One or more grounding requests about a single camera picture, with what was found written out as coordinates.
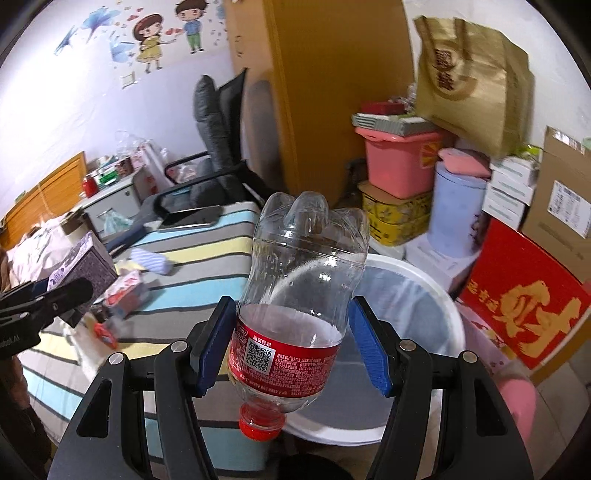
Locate strawberry milk carton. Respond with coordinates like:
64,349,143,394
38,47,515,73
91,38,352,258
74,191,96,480
102,271,150,319

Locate white foam fruit net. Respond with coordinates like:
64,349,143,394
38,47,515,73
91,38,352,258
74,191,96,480
130,247,174,275

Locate clear plastic bottle red label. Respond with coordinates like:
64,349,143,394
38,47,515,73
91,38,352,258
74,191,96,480
228,191,370,441

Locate white round trash bin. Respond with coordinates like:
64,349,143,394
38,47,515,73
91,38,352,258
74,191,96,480
283,254,465,447

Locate pink bedding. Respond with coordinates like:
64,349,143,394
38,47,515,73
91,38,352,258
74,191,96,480
8,216,71,287

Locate red bottle cap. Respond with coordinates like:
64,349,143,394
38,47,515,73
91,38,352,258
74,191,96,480
93,323,118,350

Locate pink stool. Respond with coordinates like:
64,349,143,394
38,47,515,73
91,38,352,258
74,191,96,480
496,377,537,441

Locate pink floral box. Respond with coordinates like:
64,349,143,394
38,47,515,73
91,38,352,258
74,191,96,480
456,301,516,374

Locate wooden headboard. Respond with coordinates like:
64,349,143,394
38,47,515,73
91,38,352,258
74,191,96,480
1,151,87,250

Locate dark blue glasses case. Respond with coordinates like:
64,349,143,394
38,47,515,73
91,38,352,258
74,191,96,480
105,224,149,254

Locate striped tablecloth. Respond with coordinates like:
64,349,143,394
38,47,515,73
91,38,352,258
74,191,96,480
19,202,270,478

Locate white bedside cabinet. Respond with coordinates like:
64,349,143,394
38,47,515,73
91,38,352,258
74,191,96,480
78,168,152,237

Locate red mug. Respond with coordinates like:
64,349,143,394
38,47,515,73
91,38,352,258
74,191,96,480
82,175,99,198

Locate red gift box gold character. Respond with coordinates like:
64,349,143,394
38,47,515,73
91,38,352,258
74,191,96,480
459,219,590,370

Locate black smartphone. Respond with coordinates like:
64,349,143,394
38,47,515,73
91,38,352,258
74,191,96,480
157,206,223,231

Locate black office chair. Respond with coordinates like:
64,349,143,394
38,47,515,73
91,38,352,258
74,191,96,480
152,68,276,219

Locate grey chair cushion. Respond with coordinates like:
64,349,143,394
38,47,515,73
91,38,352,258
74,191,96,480
189,75,238,207

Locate yellow floral box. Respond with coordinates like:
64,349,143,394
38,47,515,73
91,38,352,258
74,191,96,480
358,181,433,247

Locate brown cardboard box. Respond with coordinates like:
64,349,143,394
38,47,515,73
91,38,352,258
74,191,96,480
522,127,591,284

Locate stack of white boxes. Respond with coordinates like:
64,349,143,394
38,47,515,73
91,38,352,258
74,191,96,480
483,156,539,231

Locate light blue round bin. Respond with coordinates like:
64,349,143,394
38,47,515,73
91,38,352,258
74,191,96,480
427,161,487,258

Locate pink plastic storage box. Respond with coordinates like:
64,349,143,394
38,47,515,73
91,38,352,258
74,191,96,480
355,127,456,199

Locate striped flat box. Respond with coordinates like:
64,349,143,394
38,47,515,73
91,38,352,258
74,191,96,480
352,113,438,137

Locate gold paper gift bag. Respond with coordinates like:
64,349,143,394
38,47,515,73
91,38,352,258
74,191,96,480
414,16,534,158

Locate wooden wardrobe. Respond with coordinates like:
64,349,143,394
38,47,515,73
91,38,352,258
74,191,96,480
224,0,414,205

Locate cartoon couple wall sticker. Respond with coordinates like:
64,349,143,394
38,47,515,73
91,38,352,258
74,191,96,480
132,0,208,74

